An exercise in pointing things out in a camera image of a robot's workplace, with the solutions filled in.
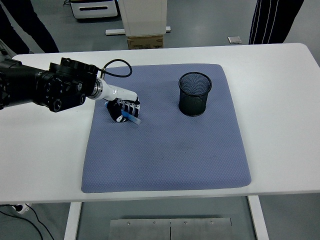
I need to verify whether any brown cardboard box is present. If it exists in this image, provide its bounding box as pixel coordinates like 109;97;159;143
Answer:
126;34;165;51

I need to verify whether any thin black floor cable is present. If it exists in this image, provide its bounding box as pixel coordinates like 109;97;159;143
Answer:
0;203;55;240

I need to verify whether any grey metal plate with screws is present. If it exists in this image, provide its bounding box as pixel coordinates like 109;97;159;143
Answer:
109;217;233;240

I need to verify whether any white table leg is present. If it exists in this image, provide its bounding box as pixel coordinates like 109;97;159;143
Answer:
63;201;83;240
247;196;270;240

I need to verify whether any person in white-striped dark trousers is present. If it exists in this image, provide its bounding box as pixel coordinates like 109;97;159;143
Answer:
248;0;301;46

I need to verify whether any blue-grey quilted mat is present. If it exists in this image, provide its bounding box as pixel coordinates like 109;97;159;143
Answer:
81;63;252;194

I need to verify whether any white appliance with black slot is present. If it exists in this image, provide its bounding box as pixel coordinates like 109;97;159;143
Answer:
69;0;120;20

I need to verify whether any person in plain dark trousers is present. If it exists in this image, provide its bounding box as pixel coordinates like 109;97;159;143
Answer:
0;0;61;54

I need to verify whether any white power strip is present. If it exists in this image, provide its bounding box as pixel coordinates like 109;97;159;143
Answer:
13;202;32;215

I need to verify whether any white cabinet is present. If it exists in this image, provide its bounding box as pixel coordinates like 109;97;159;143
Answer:
119;0;168;37

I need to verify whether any white cabinet base bar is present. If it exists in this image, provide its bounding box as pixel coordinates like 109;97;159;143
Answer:
104;25;172;36

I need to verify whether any black mesh pen holder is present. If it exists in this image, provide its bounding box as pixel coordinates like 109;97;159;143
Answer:
178;71;213;117

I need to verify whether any blue marker with clear cap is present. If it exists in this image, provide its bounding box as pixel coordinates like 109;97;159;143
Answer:
104;101;142;126

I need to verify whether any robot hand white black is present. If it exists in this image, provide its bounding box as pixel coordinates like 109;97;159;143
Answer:
99;81;142;124

